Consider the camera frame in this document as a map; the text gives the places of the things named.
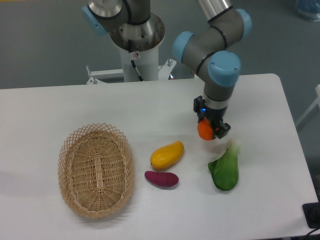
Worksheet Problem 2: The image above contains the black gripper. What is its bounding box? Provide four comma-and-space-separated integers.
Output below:
193, 95, 231, 139

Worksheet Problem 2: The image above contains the orange fruit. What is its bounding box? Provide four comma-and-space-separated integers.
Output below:
197, 118, 214, 141

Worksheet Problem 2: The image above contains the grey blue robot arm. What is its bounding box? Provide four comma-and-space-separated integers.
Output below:
81, 0, 252, 141

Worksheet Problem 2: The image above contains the green bok choy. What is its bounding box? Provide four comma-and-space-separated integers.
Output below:
207, 139, 241, 192

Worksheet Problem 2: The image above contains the yellow mango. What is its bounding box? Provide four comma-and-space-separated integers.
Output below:
150, 141, 185, 170

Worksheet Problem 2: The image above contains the purple sweet potato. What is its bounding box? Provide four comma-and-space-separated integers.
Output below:
144, 170, 180, 188

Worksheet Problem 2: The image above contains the woven wicker basket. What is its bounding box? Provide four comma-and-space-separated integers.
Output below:
57, 123, 135, 219

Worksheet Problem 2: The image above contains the black device at table edge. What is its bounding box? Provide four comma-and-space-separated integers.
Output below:
302, 202, 320, 229

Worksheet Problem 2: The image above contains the blue bag in background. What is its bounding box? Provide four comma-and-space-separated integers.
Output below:
295, 0, 320, 22

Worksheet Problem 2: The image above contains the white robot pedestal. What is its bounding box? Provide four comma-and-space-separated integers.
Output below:
86, 13, 177, 84

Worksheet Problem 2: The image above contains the black cable on pedestal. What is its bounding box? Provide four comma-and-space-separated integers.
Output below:
127, 39, 145, 82

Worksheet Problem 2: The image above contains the white frame at right edge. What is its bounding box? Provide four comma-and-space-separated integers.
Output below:
295, 84, 320, 131

